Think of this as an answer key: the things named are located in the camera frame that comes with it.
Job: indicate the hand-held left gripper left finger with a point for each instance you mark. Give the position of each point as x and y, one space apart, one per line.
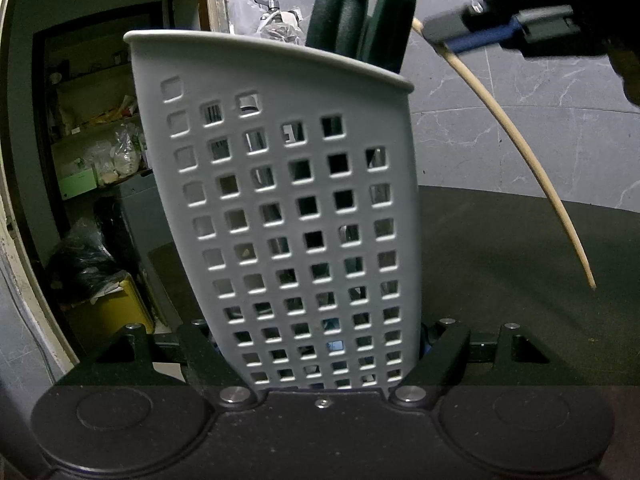
210 360

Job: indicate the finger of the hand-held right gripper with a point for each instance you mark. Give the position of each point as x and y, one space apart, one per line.
485 39
445 27

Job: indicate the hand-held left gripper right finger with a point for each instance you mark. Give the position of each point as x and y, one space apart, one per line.
440 360

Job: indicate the white perforated plastic basket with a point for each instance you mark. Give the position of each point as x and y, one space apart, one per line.
280 210

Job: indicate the wooden chopstick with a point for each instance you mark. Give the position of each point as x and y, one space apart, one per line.
569 232

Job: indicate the yellow bin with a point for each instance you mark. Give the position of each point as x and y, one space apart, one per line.
117 310

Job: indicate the grey cabinet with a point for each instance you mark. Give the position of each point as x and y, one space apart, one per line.
145 240

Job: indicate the black trash bag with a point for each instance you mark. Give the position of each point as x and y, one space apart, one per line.
85 260

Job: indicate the green box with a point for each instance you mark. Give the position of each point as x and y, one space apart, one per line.
77 184

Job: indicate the dark wooden cupboard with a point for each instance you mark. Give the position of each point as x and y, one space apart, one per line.
100 100

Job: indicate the plastic bag hanging on wall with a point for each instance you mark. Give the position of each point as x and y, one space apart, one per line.
270 6

